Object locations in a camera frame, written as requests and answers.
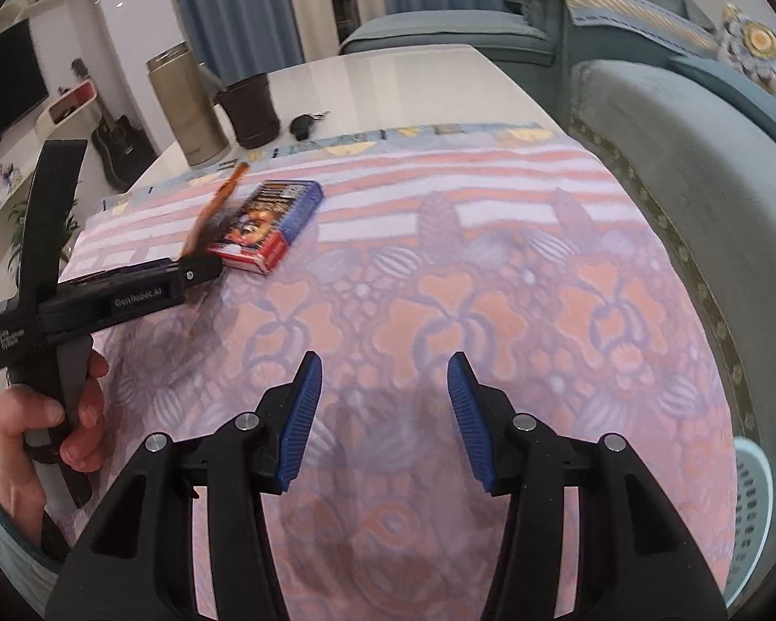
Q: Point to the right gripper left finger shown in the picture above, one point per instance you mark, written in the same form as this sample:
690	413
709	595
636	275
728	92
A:
182	508

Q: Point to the teal pillow left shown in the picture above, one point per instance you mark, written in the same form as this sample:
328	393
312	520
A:
726	83

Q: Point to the red blue card box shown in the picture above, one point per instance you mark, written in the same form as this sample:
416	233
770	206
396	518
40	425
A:
259	234

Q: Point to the dark brown cup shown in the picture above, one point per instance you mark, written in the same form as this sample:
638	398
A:
249	106

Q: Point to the pink patterned table cloth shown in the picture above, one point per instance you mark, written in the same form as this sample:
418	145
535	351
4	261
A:
514	246

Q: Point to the light blue trash basket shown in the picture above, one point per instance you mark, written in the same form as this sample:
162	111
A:
753	516

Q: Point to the floral cushion left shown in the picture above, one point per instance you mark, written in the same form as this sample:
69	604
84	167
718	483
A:
748	46

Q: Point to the blue curtain left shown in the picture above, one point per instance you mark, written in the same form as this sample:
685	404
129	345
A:
242	38

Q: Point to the teal fabric sofa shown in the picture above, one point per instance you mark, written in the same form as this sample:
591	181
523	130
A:
703	173

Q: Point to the black car key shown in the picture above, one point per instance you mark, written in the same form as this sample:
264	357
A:
302	126

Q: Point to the black television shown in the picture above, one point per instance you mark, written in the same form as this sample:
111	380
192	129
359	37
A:
22	86

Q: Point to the striped armrest cover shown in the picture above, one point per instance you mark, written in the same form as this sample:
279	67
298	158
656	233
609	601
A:
647	19

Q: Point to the bronze thermos bottle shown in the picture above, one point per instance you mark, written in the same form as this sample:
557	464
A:
178	83

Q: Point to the black acoustic guitar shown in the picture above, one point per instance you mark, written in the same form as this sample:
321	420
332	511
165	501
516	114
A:
126	151

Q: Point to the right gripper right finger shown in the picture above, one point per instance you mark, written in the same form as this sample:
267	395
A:
636	559

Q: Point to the white tv cabinet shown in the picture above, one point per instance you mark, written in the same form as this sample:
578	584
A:
73	115

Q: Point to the orange snack wrapper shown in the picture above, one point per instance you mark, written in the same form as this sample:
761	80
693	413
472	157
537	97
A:
214	216

